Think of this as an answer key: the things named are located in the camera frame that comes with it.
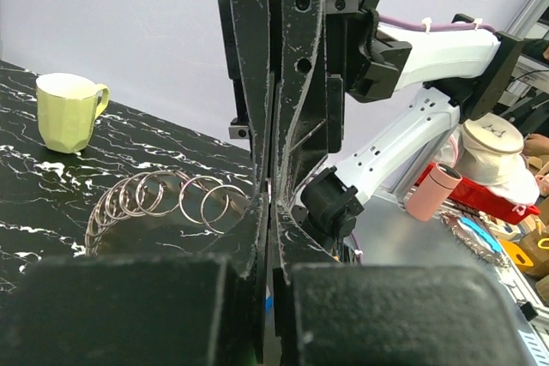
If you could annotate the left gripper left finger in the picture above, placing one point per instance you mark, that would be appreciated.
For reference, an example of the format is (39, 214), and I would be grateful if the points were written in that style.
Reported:
(202, 309)

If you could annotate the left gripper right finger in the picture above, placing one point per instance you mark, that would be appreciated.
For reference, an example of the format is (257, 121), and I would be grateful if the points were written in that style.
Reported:
(418, 298)

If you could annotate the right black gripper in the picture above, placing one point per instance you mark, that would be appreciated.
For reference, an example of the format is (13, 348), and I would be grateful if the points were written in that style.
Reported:
(292, 63)

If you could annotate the blue key tag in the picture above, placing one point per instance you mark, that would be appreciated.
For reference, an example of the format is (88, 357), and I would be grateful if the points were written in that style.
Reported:
(268, 303)

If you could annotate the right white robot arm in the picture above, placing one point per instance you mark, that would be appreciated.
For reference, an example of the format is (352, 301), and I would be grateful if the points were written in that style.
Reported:
(459, 69)

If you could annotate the pink thermos bottle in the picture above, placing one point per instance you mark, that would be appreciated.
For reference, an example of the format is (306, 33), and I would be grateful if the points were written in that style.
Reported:
(432, 191)

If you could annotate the red plastic tray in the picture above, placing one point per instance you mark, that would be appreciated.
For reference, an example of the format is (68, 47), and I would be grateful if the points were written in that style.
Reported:
(481, 199)

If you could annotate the cream yellow mug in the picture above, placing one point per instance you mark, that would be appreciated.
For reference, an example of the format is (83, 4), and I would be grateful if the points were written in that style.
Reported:
(67, 108)

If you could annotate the white cap hat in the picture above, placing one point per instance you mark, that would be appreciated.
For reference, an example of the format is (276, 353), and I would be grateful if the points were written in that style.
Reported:
(491, 156)

